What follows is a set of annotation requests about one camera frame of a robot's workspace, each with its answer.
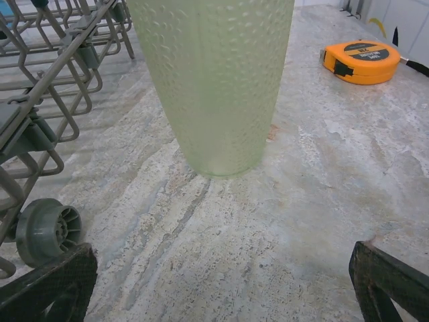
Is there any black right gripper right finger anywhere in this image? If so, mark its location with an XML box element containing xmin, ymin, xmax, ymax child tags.
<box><xmin>348</xmin><ymin>240</ymin><xmax>429</xmax><ymax>322</ymax></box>

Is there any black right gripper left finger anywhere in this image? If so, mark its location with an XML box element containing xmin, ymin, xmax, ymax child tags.
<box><xmin>0</xmin><ymin>243</ymin><xmax>99</xmax><ymax>322</ymax></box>

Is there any green textured plastic tumbler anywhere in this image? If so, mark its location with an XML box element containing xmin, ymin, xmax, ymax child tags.
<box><xmin>126</xmin><ymin>0</ymin><xmax>296</xmax><ymax>178</ymax></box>

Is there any yellow orange tape measure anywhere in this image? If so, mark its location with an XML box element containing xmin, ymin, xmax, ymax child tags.
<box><xmin>320</xmin><ymin>40</ymin><xmax>429</xmax><ymax>86</ymax></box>

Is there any grey wire dish rack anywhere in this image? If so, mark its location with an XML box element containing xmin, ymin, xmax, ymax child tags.
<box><xmin>0</xmin><ymin>0</ymin><xmax>137</xmax><ymax>279</ymax></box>

